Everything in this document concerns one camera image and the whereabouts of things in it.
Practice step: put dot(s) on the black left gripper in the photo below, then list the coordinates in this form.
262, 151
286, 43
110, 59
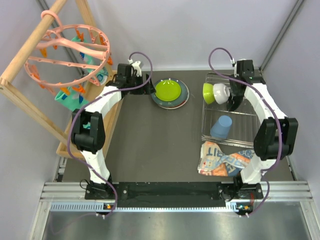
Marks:
147, 89

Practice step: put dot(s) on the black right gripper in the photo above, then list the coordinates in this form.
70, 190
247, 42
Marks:
235, 92

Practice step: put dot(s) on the lime green plate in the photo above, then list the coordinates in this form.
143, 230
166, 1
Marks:
167, 90

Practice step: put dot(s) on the dark blue speckled plate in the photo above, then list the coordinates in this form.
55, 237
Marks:
179, 100

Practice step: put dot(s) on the red teal floral plate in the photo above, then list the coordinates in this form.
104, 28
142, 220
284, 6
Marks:
178, 106

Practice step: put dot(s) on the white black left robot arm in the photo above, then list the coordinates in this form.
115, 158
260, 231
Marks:
88, 133

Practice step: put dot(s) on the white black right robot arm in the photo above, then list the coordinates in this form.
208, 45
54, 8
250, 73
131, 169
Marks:
276, 135

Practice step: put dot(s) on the printed dish towel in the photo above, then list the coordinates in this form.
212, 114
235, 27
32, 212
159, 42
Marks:
213, 162

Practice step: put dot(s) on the white bowl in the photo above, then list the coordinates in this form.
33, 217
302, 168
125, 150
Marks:
221, 93

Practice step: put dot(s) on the lime green bowl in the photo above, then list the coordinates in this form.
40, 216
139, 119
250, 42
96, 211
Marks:
208, 93

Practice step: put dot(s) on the wooden tray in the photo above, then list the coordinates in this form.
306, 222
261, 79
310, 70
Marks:
109, 121

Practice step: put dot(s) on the teal patterned sock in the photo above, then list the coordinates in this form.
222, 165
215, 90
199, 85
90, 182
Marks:
73, 101
102, 75

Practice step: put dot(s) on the light blue cup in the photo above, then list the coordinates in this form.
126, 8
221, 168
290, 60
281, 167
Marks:
221, 127

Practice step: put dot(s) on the pink round clip hanger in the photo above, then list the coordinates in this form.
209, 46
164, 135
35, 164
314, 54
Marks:
61, 46

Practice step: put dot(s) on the wire dish rack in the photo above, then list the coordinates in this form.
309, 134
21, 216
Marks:
244, 127

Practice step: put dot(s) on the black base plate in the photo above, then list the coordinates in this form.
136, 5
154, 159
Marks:
173, 194

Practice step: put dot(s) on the aluminium frame rail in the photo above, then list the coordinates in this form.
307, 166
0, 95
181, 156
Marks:
286, 212

